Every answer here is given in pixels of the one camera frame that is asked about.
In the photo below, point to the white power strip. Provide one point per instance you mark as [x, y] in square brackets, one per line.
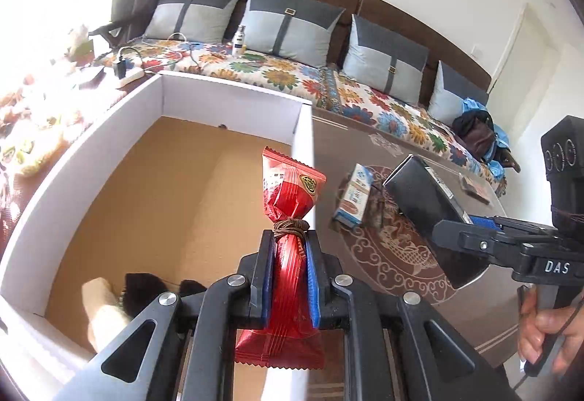
[133, 75]

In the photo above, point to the dark wooden armrest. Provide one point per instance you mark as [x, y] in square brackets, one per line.
[512, 161]

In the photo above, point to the black rectangular box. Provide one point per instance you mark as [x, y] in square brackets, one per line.
[424, 205]

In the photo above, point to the black charger plug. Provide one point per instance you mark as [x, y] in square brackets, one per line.
[119, 66]

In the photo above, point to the brown leather handbag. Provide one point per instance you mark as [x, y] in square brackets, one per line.
[481, 141]

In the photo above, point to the brown patterned glass desktop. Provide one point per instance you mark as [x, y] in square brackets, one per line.
[456, 319]

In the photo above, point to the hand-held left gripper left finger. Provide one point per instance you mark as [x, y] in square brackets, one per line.
[267, 273]

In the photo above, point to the person's right hand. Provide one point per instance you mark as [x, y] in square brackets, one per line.
[543, 328]

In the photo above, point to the blue white toothpaste box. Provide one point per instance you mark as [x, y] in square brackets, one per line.
[356, 195]

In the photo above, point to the black garment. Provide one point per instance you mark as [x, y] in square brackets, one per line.
[465, 123]

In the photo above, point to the white pump bottle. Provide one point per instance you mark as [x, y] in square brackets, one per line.
[238, 40]

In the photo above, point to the floral sofa blanket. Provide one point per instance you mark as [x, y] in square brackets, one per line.
[292, 77]

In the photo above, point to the brown bag with clothes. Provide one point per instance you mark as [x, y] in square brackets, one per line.
[499, 138]

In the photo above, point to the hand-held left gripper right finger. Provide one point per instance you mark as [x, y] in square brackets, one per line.
[312, 278]

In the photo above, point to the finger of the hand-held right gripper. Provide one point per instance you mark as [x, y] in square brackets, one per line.
[515, 225]
[461, 237]

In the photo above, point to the white door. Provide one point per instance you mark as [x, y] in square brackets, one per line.
[524, 59]

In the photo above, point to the red candy packet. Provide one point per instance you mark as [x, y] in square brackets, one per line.
[292, 195]

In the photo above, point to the white cardboard box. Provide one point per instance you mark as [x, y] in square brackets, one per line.
[228, 104]

